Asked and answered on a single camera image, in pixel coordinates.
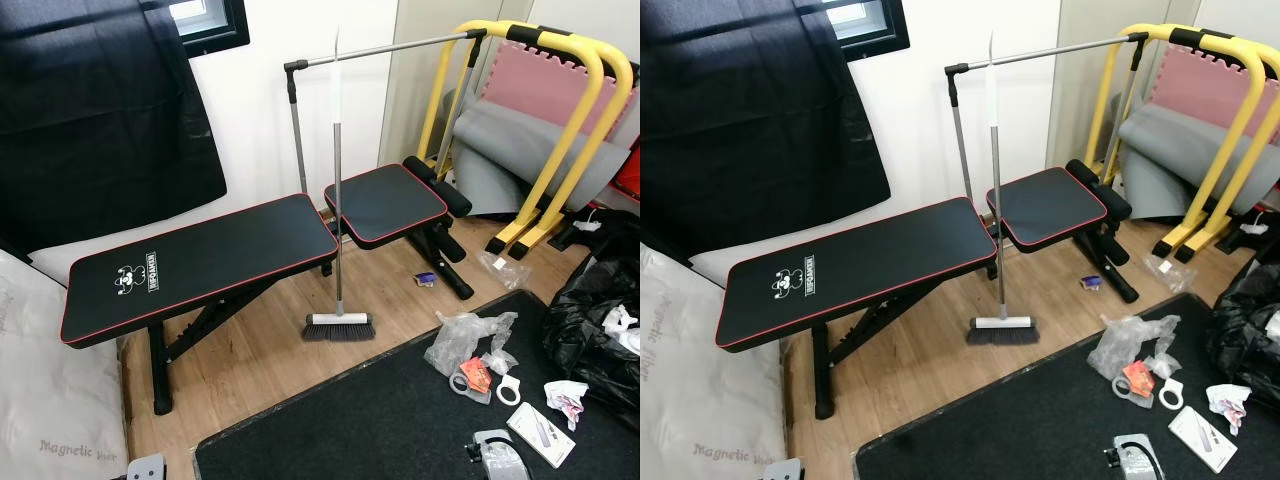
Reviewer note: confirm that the black floor rug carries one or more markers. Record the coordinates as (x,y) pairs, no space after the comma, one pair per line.
(380,430)
(1000,430)

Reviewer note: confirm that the white plug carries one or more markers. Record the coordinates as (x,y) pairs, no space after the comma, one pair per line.
(1255,225)
(590,225)

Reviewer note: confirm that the black garbage bag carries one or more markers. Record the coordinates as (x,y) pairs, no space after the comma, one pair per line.
(1245,330)
(580,320)

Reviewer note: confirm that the clear plastic wrapper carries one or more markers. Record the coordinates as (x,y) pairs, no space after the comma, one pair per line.
(1170,273)
(503,270)

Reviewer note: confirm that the white printed pillow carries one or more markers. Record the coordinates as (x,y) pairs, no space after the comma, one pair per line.
(700,380)
(50,380)

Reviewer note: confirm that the grey exercise mat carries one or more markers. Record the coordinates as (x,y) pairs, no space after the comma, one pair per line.
(510,150)
(1170,150)

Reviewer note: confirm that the black hanging cloth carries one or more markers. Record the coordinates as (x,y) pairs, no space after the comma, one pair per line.
(90,110)
(740,110)

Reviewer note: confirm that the crumpled white pink paper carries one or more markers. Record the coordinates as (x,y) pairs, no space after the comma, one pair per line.
(565,400)
(1228,405)

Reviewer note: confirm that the pink foam puzzle mat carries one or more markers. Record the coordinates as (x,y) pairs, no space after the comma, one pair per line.
(540,85)
(1200,90)

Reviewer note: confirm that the clear crumpled plastic bag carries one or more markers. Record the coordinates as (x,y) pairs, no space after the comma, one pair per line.
(1120,340)
(460,335)

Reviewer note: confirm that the black foam bench roller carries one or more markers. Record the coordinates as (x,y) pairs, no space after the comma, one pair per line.
(1100,190)
(440,190)

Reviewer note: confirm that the red packet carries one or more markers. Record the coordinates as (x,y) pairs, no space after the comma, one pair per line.
(474,378)
(1138,380)

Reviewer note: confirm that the flat white box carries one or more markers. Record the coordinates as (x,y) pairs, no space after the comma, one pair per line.
(1202,438)
(540,435)

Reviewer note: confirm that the small purple item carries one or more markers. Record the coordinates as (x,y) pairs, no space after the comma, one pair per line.
(423,278)
(1089,283)

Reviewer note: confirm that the long black red-trimmed bench pad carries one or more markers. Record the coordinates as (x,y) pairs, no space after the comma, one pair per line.
(860,270)
(200,265)

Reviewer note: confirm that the short black red-trimmed bench pad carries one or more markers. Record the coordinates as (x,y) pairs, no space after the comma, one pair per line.
(1045,210)
(385,205)

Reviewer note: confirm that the yellow steel exercise frame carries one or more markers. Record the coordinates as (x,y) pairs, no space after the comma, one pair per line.
(575,45)
(1240,48)

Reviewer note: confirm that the black steel bench frame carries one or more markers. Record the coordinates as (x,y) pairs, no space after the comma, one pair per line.
(823,375)
(160,370)

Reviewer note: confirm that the black window frame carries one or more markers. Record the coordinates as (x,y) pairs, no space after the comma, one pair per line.
(893,35)
(235,30)

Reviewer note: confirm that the silver clothes rail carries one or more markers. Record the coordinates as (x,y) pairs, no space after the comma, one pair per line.
(295,67)
(955,70)

